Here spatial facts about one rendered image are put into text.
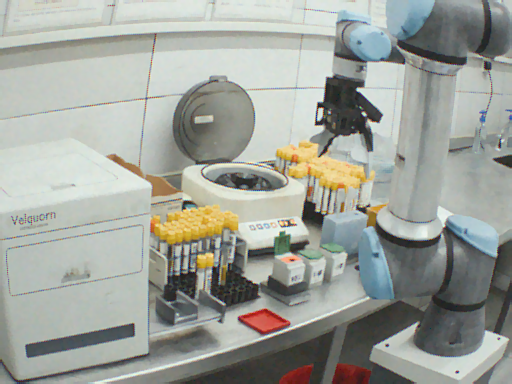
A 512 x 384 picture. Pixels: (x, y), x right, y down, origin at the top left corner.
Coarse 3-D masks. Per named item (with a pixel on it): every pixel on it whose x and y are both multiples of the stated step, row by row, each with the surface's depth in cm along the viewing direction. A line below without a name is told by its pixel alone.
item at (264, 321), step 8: (256, 312) 128; (264, 312) 129; (272, 312) 128; (240, 320) 125; (248, 320) 126; (256, 320) 126; (264, 320) 126; (272, 320) 127; (280, 320) 127; (256, 328) 122; (264, 328) 123; (272, 328) 122; (280, 328) 124
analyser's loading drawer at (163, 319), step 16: (160, 304) 114; (176, 304) 119; (192, 304) 115; (208, 304) 121; (224, 304) 118; (160, 320) 113; (176, 320) 112; (192, 320) 115; (208, 320) 117; (224, 320) 119
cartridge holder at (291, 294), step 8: (272, 280) 137; (264, 288) 138; (272, 288) 137; (280, 288) 135; (288, 288) 134; (296, 288) 135; (280, 296) 135; (288, 296) 134; (296, 296) 135; (304, 296) 135; (288, 304) 134
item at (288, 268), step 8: (280, 256) 136; (288, 256) 137; (296, 256) 137; (280, 264) 135; (288, 264) 133; (296, 264) 135; (304, 264) 136; (280, 272) 135; (288, 272) 133; (296, 272) 134; (304, 272) 136; (280, 280) 135; (288, 280) 134; (296, 280) 135
